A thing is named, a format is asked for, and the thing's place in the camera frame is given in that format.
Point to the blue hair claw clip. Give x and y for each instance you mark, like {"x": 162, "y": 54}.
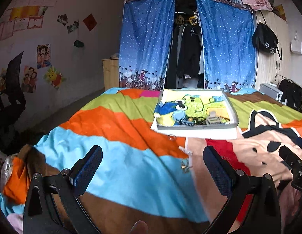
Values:
{"x": 180, "y": 120}

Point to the family cartoon poster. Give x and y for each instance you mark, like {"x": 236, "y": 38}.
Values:
{"x": 29, "y": 79}

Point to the red diamond paper decoration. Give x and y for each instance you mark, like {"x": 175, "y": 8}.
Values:
{"x": 90, "y": 22}

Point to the yellow pikachu sticker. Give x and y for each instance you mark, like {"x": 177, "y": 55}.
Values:
{"x": 54, "y": 77}

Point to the grey hair comb clip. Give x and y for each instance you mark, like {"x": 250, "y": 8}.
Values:
{"x": 213, "y": 119}

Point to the black drawstring bag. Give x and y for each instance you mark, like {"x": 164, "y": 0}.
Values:
{"x": 264, "y": 39}

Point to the silver ring earring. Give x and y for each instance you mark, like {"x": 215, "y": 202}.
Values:
{"x": 172, "y": 137}

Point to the small wooden cabinet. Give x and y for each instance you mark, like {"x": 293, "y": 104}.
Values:
{"x": 110, "y": 73}

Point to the colourful cartoon bed blanket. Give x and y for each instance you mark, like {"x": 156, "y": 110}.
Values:
{"x": 144, "y": 176}

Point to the white small cabinet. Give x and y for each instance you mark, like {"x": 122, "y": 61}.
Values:
{"x": 273, "y": 92}

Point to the person's left hand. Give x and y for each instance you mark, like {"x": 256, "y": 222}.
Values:
{"x": 140, "y": 227}

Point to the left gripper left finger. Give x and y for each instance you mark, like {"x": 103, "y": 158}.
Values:
{"x": 41, "y": 214}

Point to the award certificates on wall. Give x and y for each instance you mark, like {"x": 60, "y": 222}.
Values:
{"x": 23, "y": 15}

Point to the black clothes heap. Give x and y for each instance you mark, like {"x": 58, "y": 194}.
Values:
{"x": 292, "y": 94}

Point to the white cartoon jewelry box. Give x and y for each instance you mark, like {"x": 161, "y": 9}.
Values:
{"x": 196, "y": 104}

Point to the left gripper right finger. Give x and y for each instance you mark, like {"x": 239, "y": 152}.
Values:
{"x": 263, "y": 213}

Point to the anime character poster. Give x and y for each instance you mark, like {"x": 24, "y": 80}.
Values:
{"x": 43, "y": 57}

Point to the blue fabric wardrobe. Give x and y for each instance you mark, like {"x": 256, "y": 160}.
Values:
{"x": 168, "y": 44}

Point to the white paper bag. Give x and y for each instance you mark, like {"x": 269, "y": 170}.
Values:
{"x": 296, "y": 45}

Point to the wall photos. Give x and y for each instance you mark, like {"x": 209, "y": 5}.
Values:
{"x": 63, "y": 19}

